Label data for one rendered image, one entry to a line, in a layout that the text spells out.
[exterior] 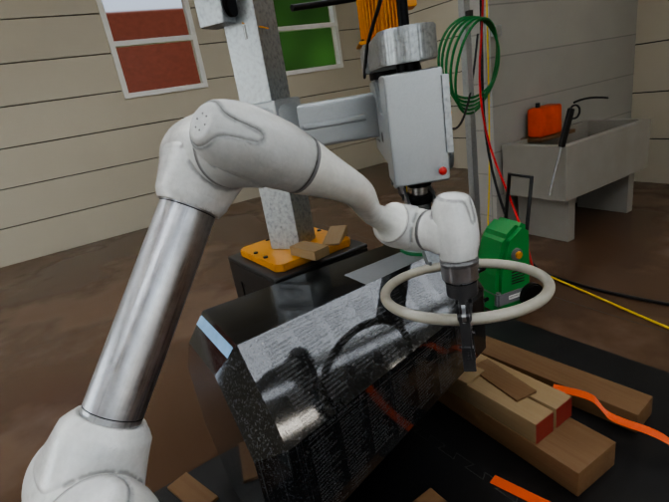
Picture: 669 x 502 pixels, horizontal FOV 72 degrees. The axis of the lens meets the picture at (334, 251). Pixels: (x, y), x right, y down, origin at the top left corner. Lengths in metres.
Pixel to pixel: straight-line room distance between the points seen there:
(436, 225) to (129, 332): 0.67
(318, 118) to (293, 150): 1.71
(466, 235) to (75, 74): 6.85
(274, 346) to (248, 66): 1.43
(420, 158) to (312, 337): 0.80
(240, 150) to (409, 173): 1.22
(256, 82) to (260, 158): 1.73
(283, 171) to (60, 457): 0.55
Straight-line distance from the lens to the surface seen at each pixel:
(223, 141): 0.68
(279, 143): 0.70
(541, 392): 2.22
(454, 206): 1.05
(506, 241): 3.12
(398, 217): 1.12
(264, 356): 1.51
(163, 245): 0.81
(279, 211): 2.49
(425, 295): 1.82
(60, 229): 7.56
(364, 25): 2.50
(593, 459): 2.12
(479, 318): 1.18
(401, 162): 1.82
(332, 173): 0.77
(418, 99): 1.81
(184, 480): 2.41
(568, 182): 4.21
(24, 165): 7.47
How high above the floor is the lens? 1.57
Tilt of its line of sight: 19 degrees down
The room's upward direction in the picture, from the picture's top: 9 degrees counter-clockwise
